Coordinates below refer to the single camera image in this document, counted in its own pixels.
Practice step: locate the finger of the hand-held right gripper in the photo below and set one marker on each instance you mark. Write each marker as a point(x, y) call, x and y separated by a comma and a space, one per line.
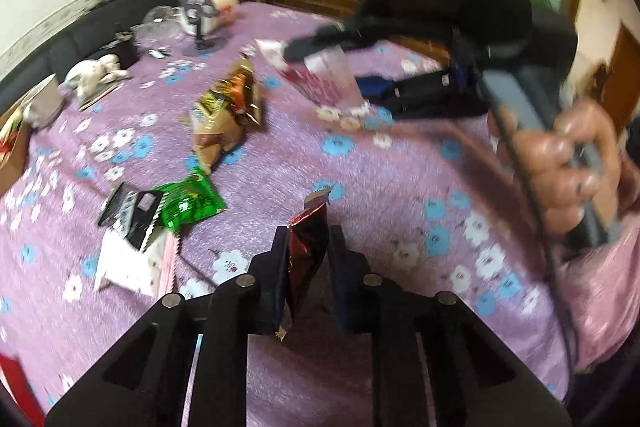
point(420, 94)
point(320, 42)

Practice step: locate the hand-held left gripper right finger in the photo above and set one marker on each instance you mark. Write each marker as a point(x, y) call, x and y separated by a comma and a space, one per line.
point(340, 277)

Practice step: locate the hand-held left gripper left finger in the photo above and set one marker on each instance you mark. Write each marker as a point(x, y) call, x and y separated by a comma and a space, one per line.
point(277, 267)

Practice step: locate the maroon snack packet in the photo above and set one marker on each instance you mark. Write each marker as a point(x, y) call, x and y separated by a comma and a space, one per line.
point(305, 252)

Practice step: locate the pink white snack packet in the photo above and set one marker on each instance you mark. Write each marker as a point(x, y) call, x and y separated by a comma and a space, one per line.
point(320, 79)

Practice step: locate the brown snack bag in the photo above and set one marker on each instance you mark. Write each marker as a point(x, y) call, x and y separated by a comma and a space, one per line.
point(232, 92)

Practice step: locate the green snack packet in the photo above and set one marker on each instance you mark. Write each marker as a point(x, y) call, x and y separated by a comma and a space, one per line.
point(192, 204)

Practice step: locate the black white snack packet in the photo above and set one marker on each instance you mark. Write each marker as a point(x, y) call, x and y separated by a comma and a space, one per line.
point(132, 212)

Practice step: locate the red box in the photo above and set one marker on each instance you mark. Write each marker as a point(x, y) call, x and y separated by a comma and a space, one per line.
point(17, 387)

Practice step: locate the person's right hand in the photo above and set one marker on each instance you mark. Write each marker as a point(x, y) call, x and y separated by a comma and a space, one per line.
point(550, 167)

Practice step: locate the purple floral tablecloth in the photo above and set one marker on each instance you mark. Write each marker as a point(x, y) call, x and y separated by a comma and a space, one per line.
point(400, 187)

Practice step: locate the white plastic jar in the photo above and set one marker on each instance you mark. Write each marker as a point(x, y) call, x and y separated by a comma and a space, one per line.
point(222, 4)

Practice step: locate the gold snack bag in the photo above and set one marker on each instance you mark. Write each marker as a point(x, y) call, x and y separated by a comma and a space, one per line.
point(215, 142)

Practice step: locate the white printed snack packet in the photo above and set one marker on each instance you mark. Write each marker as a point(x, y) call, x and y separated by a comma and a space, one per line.
point(135, 264)

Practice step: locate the small grey remote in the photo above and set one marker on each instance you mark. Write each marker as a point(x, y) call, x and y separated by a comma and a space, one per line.
point(159, 53)

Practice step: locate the white figurine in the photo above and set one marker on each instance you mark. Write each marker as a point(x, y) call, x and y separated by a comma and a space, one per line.
point(95, 74)

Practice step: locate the black sofa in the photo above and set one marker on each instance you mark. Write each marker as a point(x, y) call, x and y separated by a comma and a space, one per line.
point(75, 37)

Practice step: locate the person's pink shirt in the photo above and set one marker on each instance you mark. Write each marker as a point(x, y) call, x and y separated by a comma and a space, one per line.
point(600, 297)

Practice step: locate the white cup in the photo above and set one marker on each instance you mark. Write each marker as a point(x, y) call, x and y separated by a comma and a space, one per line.
point(45, 102)

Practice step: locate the cardboard box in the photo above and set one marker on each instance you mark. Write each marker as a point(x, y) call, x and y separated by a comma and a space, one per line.
point(12, 157)

